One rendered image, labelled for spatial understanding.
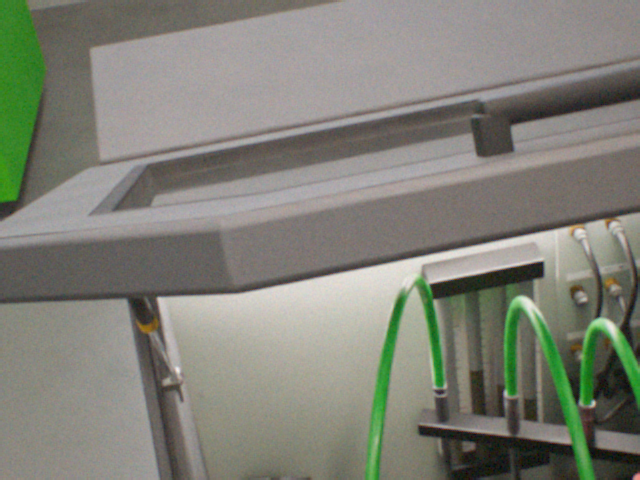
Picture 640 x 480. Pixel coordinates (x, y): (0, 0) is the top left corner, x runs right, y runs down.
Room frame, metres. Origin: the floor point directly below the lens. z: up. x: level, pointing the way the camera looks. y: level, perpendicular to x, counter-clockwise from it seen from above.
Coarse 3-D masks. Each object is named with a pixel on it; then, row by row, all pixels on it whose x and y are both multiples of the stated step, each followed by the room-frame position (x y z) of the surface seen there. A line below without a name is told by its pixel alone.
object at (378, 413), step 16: (400, 288) 1.09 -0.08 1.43; (416, 288) 1.17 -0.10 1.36; (400, 304) 1.06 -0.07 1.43; (432, 304) 1.19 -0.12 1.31; (400, 320) 1.04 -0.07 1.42; (432, 320) 1.20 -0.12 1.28; (384, 336) 1.02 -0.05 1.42; (432, 336) 1.20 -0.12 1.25; (384, 352) 1.00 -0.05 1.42; (432, 352) 1.21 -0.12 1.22; (384, 368) 0.98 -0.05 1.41; (384, 384) 0.97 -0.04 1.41; (384, 400) 0.96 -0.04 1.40; (384, 416) 0.94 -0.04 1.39; (368, 448) 0.92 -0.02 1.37; (368, 464) 0.91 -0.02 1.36
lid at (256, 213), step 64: (320, 128) 1.21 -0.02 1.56; (384, 128) 1.16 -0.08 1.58; (448, 128) 1.06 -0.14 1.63; (512, 128) 0.91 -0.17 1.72; (576, 128) 0.79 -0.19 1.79; (64, 192) 0.92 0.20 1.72; (128, 192) 0.80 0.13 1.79; (192, 192) 0.88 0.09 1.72; (256, 192) 0.78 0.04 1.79; (320, 192) 0.53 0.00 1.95; (384, 192) 0.51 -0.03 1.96; (448, 192) 0.50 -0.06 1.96; (512, 192) 0.50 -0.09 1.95; (576, 192) 0.50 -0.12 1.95; (0, 256) 0.60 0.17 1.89; (64, 256) 0.57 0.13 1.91; (128, 256) 0.53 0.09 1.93; (192, 256) 0.50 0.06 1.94; (256, 256) 0.49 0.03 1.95; (320, 256) 0.49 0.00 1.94; (384, 256) 0.49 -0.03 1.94
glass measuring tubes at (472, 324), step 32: (480, 256) 1.29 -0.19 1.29; (512, 256) 1.28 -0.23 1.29; (448, 288) 1.26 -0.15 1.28; (480, 288) 1.26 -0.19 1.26; (512, 288) 1.29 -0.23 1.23; (448, 320) 1.27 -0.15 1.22; (480, 320) 1.28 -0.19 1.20; (448, 352) 1.27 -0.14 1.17; (480, 352) 1.27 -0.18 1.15; (448, 384) 1.27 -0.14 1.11; (480, 384) 1.27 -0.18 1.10; (480, 448) 1.27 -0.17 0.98
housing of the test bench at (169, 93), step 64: (384, 0) 1.59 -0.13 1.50; (448, 0) 1.57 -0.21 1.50; (512, 0) 1.54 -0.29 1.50; (576, 0) 1.51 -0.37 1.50; (128, 64) 1.52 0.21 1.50; (192, 64) 1.50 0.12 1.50; (256, 64) 1.48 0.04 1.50; (320, 64) 1.45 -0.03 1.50; (384, 64) 1.43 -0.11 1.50; (448, 64) 1.41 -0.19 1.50; (512, 64) 1.38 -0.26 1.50; (576, 64) 1.36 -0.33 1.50; (128, 128) 1.37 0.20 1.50; (192, 128) 1.35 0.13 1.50; (256, 128) 1.33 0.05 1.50
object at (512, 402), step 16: (512, 304) 1.13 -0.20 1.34; (528, 304) 1.09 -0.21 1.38; (512, 320) 1.15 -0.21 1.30; (544, 320) 1.06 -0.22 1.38; (512, 336) 1.16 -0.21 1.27; (544, 336) 1.03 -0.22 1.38; (512, 352) 1.17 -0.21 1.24; (544, 352) 1.02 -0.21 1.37; (512, 368) 1.17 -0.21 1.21; (560, 368) 0.99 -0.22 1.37; (512, 384) 1.18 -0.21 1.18; (560, 384) 0.98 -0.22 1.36; (512, 400) 1.17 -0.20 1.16; (560, 400) 0.97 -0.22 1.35; (512, 416) 1.17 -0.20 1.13; (576, 416) 0.95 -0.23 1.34; (576, 432) 0.94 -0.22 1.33; (576, 448) 0.93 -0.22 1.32
